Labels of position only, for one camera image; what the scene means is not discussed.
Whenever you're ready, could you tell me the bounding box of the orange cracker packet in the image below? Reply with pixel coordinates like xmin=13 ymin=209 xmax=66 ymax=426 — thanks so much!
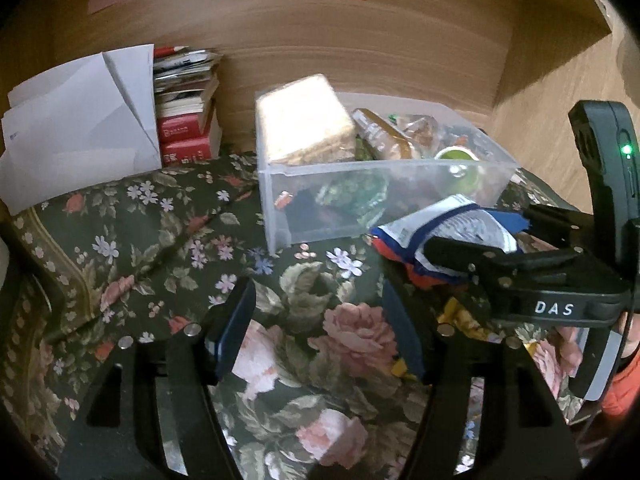
xmin=352 ymin=107 xmax=414 ymax=162

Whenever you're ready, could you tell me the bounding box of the wooden shelf unit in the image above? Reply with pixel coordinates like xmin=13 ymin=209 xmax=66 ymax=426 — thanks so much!
xmin=0 ymin=0 xmax=640 ymax=216

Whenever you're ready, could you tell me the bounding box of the yellow white snack packet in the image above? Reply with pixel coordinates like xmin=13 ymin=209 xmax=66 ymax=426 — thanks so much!
xmin=438 ymin=297 xmax=493 ymax=333

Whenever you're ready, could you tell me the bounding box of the person's right forearm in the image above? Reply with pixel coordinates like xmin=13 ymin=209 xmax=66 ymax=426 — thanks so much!
xmin=602 ymin=310 xmax=640 ymax=417

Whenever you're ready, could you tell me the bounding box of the pile of white papers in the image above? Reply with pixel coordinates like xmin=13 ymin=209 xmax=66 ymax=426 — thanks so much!
xmin=0 ymin=43 xmax=164 ymax=216

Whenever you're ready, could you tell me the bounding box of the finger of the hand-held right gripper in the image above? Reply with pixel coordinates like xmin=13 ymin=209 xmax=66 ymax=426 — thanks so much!
xmin=524 ymin=203 xmax=600 ymax=250
xmin=424 ymin=236 xmax=584 ymax=287

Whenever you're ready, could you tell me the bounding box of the green round jelly cup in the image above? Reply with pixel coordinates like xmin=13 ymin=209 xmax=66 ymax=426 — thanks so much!
xmin=434 ymin=145 xmax=477 ymax=192

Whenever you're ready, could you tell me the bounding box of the blue white snack packet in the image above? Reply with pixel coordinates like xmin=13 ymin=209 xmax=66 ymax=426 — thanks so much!
xmin=369 ymin=194 xmax=527 ymax=289

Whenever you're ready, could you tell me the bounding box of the stack of small booklets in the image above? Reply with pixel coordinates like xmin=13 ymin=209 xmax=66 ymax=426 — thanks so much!
xmin=152 ymin=48 xmax=224 ymax=117

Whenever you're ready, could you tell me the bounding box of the green snack packet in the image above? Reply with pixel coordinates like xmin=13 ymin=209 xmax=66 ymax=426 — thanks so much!
xmin=317 ymin=170 xmax=392 ymax=227

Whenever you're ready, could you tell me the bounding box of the beige sandwich cracker packet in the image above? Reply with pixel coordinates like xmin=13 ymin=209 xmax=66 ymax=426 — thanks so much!
xmin=256 ymin=74 xmax=357 ymax=167

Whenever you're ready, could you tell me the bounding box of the floral tablecloth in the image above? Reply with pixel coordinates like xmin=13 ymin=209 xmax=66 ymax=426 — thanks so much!
xmin=0 ymin=152 xmax=601 ymax=480

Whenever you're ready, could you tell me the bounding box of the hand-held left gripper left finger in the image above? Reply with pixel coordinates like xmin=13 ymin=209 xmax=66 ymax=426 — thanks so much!
xmin=56 ymin=276 xmax=258 ymax=480

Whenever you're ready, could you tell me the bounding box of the red thick book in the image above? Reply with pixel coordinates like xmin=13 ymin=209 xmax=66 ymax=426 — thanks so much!
xmin=160 ymin=124 xmax=224 ymax=167
xmin=157 ymin=109 xmax=217 ymax=144

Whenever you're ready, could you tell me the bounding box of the clear plastic storage box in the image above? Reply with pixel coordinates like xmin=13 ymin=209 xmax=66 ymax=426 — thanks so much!
xmin=253 ymin=91 xmax=521 ymax=257

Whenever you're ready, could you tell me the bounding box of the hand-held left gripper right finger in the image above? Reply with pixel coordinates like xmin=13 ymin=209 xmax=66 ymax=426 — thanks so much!
xmin=381 ymin=279 xmax=584 ymax=480

